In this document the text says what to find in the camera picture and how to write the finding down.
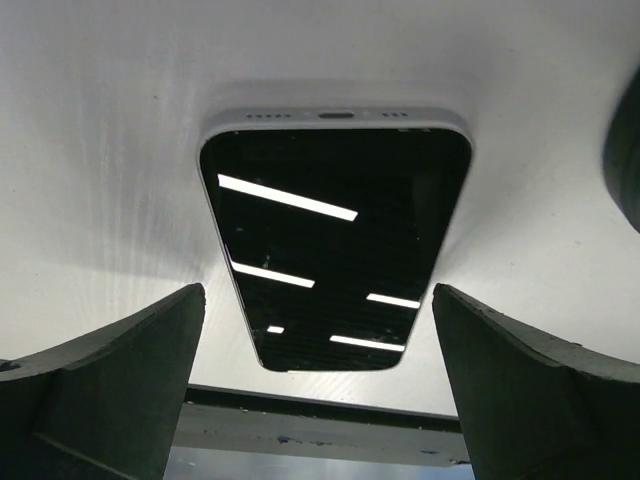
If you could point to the white-edged black smartphone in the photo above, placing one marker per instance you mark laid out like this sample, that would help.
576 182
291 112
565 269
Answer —
331 222

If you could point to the black round-base phone stand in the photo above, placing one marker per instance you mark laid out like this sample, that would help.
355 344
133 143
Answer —
620 156

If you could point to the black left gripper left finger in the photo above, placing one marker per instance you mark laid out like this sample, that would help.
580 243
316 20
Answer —
104 405

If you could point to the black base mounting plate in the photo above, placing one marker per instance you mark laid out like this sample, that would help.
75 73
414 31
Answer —
231 420

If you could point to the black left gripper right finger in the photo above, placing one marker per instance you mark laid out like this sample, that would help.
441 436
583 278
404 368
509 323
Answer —
532 405

